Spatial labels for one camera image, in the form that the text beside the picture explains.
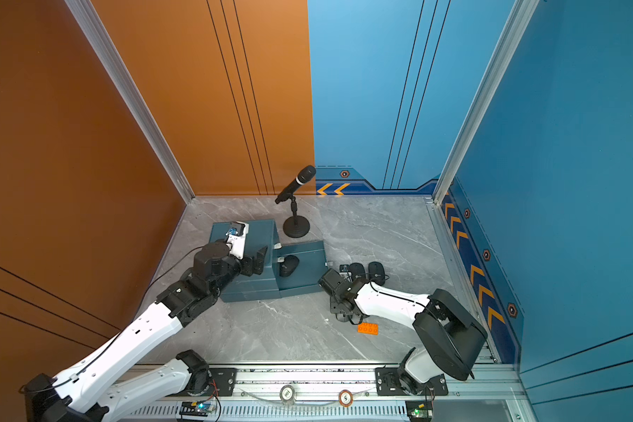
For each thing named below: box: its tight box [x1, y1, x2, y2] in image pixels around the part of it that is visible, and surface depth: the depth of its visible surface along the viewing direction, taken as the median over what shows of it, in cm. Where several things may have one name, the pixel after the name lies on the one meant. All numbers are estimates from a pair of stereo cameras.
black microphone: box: [275, 165, 317, 204], surface depth 88 cm
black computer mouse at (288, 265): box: [279, 254, 300, 277], surface depth 98 cm
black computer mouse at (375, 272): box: [367, 261, 386, 286], surface depth 96 cm
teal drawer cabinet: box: [209, 219, 281, 304], surface depth 68 cm
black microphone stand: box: [283, 195, 311, 239], surface depth 111 cm
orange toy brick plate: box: [356, 321, 379, 336], surface depth 84 cm
